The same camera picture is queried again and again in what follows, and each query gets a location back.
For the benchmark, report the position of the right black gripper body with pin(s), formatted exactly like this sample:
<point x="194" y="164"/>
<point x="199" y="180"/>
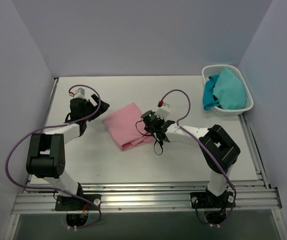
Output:
<point x="158" y="133"/>

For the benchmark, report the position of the pink t shirt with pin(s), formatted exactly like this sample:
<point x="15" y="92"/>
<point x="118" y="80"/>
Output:
<point x="126" y="128"/>

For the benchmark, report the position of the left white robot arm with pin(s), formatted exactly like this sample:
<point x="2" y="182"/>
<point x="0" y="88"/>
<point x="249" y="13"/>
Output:
<point x="46" y="158"/>

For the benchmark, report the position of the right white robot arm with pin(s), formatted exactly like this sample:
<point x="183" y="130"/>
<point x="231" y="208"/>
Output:
<point x="218" y="148"/>

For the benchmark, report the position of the dark teal t shirt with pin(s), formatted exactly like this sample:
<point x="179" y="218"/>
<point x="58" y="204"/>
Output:
<point x="209" y="100"/>

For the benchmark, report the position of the white plastic basket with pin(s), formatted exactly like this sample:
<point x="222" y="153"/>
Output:
<point x="217" y="69"/>

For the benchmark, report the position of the light teal t shirt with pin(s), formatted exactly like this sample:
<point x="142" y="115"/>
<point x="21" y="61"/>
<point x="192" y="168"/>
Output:
<point x="229" y="91"/>

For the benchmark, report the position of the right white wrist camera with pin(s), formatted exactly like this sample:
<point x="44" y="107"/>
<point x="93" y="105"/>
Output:
<point x="163" y="110"/>

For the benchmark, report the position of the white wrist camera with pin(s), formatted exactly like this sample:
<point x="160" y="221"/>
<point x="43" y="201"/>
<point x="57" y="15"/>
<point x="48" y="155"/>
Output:
<point x="163" y="110"/>
<point x="79" y="93"/>

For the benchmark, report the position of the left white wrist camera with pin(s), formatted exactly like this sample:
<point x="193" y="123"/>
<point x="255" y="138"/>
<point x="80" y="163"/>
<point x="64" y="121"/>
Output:
<point x="79" y="93"/>

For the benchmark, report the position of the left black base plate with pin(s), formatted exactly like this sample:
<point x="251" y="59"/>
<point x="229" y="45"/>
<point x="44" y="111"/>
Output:
<point x="69" y="203"/>

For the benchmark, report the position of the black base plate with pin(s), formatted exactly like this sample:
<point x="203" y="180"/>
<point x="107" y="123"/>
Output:
<point x="69" y="203"/>
<point x="207" y="200"/>

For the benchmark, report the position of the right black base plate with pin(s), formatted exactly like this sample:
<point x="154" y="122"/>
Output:
<point x="207" y="200"/>

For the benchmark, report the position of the aluminium rail frame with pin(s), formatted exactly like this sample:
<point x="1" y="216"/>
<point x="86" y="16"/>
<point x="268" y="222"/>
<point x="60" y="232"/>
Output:
<point x="147" y="196"/>

